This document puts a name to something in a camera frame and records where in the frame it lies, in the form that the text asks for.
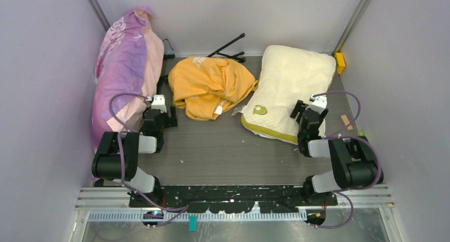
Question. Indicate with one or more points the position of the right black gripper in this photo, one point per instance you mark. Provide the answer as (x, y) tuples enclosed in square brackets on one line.
[(300, 107)]

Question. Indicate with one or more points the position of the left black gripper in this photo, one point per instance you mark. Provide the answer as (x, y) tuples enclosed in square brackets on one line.
[(170, 121)]

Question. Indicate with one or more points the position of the white quilted pillow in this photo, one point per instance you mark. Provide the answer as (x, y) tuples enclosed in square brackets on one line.
[(288, 74)]

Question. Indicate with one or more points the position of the orange Mickey pillowcase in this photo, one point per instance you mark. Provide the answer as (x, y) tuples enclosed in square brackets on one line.
[(207, 87)]

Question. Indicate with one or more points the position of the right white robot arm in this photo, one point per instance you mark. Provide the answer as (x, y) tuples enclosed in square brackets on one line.
[(354, 163)]

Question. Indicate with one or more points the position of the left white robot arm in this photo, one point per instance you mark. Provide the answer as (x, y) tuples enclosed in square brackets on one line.
[(116, 158)]

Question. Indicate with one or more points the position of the pink purple pillow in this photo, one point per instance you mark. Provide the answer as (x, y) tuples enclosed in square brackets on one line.
[(128, 68)]

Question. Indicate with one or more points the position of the wooden block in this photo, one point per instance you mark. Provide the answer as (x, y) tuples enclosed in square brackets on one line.
[(346, 122)]

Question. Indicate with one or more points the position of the yellow block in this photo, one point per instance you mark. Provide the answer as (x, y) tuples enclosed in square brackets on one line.
[(340, 62)]

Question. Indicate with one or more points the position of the teal block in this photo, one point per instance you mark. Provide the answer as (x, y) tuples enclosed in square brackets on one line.
[(192, 224)]

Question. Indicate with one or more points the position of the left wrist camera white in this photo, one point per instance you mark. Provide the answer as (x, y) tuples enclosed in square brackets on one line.
[(157, 102)]

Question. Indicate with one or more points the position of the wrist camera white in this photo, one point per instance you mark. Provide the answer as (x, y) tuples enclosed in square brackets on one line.
[(157, 102), (318, 104)]

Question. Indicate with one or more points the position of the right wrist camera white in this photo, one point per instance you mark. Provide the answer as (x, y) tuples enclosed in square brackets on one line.
[(318, 104)]

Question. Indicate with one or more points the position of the white slotted cable duct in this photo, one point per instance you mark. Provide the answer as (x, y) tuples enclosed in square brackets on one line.
[(159, 216)]

